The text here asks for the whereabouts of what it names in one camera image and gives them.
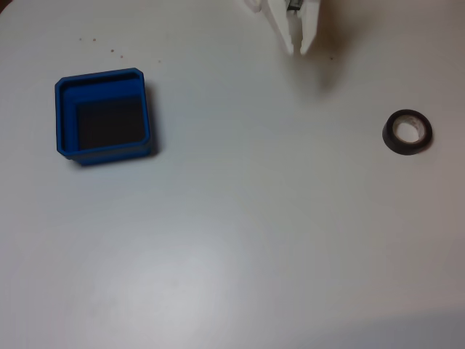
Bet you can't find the black tape roll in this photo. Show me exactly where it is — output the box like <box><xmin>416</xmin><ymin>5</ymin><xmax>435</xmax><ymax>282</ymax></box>
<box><xmin>381</xmin><ymin>108</ymin><xmax>434</xmax><ymax>156</ymax></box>

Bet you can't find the blue plastic box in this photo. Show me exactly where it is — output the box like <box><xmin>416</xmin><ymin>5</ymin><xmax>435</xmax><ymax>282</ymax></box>
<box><xmin>54</xmin><ymin>67</ymin><xmax>158</xmax><ymax>167</ymax></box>

